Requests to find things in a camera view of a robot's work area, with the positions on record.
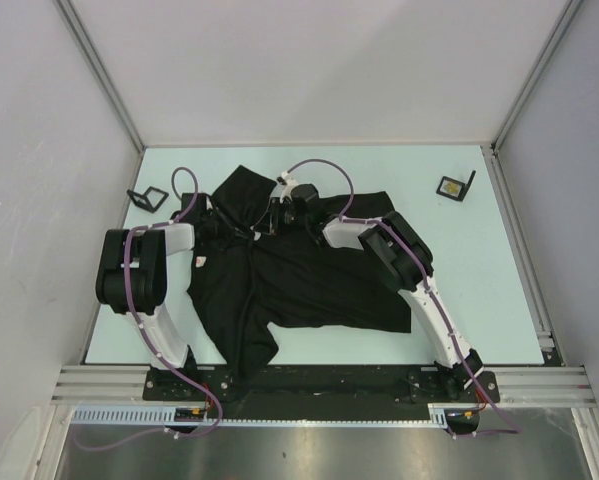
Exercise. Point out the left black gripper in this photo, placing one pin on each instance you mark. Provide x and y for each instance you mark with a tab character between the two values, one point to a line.
226	224

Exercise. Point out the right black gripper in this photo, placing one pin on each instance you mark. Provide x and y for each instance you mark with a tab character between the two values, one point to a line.
276	223

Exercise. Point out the black t-shirt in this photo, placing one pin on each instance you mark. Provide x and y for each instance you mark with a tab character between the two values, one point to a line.
304	285

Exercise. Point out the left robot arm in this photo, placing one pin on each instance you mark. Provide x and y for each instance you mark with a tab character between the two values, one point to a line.
132	281

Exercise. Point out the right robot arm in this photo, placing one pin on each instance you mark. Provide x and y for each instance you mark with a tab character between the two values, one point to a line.
402	261

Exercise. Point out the white garment label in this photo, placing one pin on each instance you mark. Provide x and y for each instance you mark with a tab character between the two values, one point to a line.
200	261

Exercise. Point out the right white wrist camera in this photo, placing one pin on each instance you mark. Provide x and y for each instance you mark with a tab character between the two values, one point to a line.
286	184

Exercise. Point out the left black wire stand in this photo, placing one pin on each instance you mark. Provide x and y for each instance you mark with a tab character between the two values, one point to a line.
150	200

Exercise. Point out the black wire stand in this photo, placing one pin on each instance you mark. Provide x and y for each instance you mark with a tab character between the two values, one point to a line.
150	200
462	187

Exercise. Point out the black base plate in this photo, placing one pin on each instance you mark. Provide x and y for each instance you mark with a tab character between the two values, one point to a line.
325	394

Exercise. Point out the right black wire stand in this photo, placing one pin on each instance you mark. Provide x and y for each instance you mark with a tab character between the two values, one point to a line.
462	187

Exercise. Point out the white cable duct rail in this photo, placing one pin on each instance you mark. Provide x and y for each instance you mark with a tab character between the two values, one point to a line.
171	416

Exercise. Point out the aluminium frame rail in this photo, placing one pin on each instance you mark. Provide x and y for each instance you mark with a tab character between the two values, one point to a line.
537	387

